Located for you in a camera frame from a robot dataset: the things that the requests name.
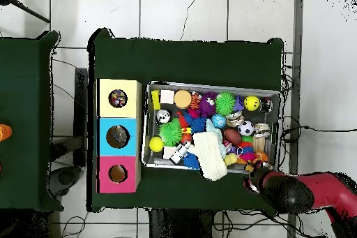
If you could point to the blue fuzzy toy with eyes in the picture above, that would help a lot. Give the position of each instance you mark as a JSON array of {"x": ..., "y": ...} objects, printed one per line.
[{"x": 191, "y": 161}]

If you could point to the cream knitted cloth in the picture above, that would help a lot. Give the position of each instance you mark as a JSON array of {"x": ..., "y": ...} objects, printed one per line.
[{"x": 211, "y": 157}]

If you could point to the brown plush toy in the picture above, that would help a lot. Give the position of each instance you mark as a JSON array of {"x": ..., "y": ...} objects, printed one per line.
[{"x": 251, "y": 165}]

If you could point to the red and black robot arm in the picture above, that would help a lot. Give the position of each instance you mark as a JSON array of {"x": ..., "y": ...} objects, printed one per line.
[{"x": 312, "y": 190}]

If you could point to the clear mesh bin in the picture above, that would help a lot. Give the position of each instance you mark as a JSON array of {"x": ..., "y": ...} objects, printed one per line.
[{"x": 146, "y": 137}]

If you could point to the wooden box with three holes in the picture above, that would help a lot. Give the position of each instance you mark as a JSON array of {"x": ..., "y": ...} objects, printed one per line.
[{"x": 131, "y": 137}]

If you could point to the green spiky ball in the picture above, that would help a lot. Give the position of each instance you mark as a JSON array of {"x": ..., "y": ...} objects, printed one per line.
[
  {"x": 170, "y": 132},
  {"x": 225, "y": 103}
]

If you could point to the purple spiky ball with eyes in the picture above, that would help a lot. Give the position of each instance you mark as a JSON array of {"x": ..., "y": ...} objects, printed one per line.
[{"x": 207, "y": 104}]

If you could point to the plain yellow ball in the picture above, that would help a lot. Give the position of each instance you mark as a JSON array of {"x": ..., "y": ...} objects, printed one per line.
[{"x": 157, "y": 144}]

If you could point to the mint green knitted cloth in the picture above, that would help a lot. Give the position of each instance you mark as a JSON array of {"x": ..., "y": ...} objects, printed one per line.
[{"x": 215, "y": 129}]

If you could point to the yellow smiley ball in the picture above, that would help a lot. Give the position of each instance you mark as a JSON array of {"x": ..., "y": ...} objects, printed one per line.
[{"x": 252, "y": 103}]

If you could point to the small orange basketball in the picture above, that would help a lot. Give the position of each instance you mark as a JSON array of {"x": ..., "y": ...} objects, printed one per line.
[{"x": 262, "y": 156}]

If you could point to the green cloth side table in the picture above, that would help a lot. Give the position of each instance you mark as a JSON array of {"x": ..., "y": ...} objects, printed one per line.
[{"x": 28, "y": 93}]

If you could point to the small orange object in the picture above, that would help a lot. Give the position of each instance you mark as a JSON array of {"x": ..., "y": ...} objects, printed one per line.
[{"x": 4, "y": 133}]

